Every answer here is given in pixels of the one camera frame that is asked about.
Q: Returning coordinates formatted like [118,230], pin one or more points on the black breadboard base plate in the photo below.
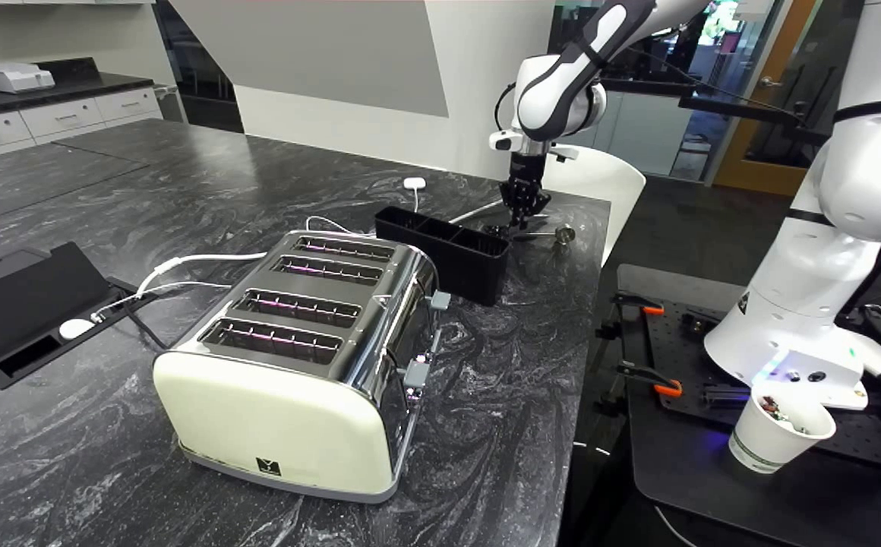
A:
[685,475]

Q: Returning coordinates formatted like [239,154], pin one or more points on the white desktop device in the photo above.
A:
[3,76]

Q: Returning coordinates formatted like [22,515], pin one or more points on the wooden framed door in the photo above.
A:
[753,162]

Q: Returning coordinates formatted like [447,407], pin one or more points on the black pop-up power box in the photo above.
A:
[25,293]

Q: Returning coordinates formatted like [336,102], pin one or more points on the black metal spoon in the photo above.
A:
[567,234]

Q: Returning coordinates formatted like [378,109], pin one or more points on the white paper cup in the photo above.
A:
[763,445]

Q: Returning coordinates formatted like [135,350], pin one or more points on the white cabinet counter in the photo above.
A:
[54,121]

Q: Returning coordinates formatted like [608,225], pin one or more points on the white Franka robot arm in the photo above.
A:
[867,172]

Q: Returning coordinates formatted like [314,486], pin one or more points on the white power plug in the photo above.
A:
[77,329]

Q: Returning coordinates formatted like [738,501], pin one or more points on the black utensil holder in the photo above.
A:
[460,270]

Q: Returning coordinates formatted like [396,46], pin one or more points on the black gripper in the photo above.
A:
[525,178]

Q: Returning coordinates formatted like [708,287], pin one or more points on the cream chrome toaster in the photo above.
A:
[277,428]

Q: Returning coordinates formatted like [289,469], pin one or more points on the white chair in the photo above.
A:
[601,194]

